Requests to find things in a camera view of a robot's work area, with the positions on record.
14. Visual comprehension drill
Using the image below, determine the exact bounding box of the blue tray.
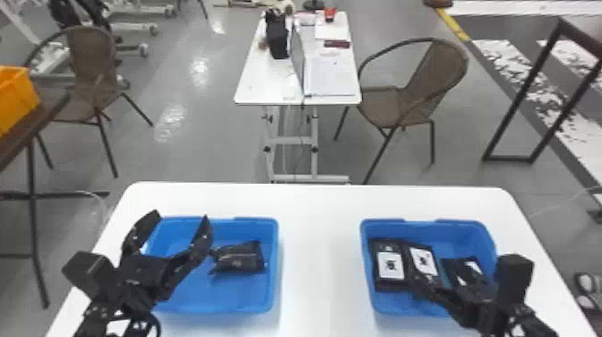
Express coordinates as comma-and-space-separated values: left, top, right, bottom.
359, 217, 499, 318
142, 215, 280, 315

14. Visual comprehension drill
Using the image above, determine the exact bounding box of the black bag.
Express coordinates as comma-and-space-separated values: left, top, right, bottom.
264, 8, 291, 61

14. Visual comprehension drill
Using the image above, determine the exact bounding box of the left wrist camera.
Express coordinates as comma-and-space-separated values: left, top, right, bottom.
61, 251, 117, 303

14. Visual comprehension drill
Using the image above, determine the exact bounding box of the brown mesh chair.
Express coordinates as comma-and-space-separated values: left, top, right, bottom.
23, 25, 155, 179
333, 37, 470, 186

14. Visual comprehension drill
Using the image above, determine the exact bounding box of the white side table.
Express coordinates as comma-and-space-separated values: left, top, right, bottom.
233, 10, 363, 185

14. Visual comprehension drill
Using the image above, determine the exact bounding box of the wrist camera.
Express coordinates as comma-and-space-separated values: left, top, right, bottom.
494, 253, 536, 308
61, 251, 117, 303

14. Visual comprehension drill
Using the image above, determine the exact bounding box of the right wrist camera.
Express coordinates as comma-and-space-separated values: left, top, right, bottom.
494, 253, 536, 308

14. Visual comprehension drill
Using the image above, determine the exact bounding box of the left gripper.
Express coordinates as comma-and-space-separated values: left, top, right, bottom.
110, 209, 214, 315

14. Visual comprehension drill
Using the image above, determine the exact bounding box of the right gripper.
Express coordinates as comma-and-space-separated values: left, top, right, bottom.
409, 257, 510, 333

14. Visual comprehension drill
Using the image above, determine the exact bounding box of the black frame side table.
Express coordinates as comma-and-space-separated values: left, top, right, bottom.
481, 16, 602, 165

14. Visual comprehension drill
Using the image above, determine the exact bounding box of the white box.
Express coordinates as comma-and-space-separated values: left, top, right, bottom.
289, 22, 357, 98

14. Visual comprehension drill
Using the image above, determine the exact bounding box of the yellow crate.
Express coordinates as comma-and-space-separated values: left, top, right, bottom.
0, 65, 41, 138

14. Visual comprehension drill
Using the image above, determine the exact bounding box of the dark side table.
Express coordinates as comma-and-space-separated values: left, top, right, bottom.
0, 91, 112, 310

